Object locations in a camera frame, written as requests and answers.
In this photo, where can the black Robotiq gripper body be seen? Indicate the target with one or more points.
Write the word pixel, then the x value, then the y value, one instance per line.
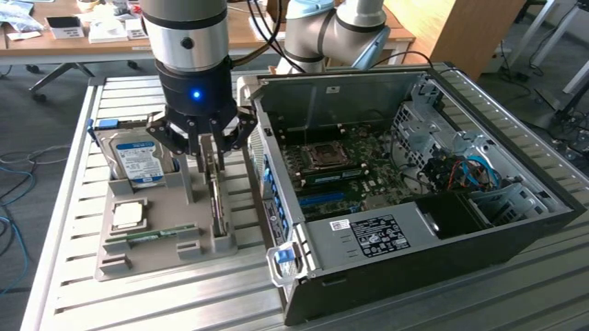
pixel 198 96

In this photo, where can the green graphics card black cooler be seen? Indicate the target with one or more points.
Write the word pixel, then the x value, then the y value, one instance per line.
pixel 217 207

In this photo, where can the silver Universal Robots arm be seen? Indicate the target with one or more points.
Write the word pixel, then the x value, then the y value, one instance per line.
pixel 189 20

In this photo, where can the hard disk with blue caddy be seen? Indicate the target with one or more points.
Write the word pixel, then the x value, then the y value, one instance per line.
pixel 138 158

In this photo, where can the wooden desk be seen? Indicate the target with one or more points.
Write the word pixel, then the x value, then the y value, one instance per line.
pixel 69 48
pixel 240 38

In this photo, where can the metal CPU socket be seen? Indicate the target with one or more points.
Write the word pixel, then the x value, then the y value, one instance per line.
pixel 328 155

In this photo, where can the grey parts rack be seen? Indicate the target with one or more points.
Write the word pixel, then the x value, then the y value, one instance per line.
pixel 176 213

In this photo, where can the stack of papers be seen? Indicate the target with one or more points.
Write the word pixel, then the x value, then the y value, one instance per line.
pixel 265 31

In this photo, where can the white labelled box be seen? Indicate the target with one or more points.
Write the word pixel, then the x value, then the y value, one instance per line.
pixel 133 29

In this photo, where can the silver CPU chip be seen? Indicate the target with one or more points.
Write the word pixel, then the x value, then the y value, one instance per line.
pixel 127 213

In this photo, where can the blue expansion slot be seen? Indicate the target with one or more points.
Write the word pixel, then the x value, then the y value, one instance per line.
pixel 322 199

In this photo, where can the white flat box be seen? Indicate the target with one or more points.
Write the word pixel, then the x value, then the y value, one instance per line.
pixel 109 34

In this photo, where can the black desk leg with casters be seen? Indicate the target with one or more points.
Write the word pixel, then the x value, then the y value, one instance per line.
pixel 55 74

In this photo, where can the green Dell motherboard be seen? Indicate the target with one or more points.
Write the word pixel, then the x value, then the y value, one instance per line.
pixel 383 179

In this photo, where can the white box black top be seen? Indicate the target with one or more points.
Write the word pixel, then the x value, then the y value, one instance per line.
pixel 65 32

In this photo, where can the beige tape roll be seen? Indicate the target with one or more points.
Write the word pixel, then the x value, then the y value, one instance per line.
pixel 87 5

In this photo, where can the grey chipset heatsink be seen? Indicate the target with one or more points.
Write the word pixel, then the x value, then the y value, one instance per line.
pixel 377 203

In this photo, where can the grey power supply unit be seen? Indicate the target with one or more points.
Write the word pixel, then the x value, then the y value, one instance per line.
pixel 322 241

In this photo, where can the perforated metal disk bay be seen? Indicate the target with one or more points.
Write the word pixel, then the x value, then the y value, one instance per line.
pixel 415 124

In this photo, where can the blue case latch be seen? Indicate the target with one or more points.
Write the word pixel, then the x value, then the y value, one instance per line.
pixel 284 257

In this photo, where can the white paper card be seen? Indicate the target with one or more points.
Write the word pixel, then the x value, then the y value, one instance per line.
pixel 23 36

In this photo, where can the clear plastic bag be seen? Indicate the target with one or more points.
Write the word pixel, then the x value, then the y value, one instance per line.
pixel 17 17

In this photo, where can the wooden cabinet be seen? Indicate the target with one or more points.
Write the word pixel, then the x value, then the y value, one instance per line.
pixel 460 34

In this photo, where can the black open PC case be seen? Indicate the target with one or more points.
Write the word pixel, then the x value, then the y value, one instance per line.
pixel 415 276

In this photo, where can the slanted metal disk bay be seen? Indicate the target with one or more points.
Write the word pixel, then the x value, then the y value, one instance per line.
pixel 507 207

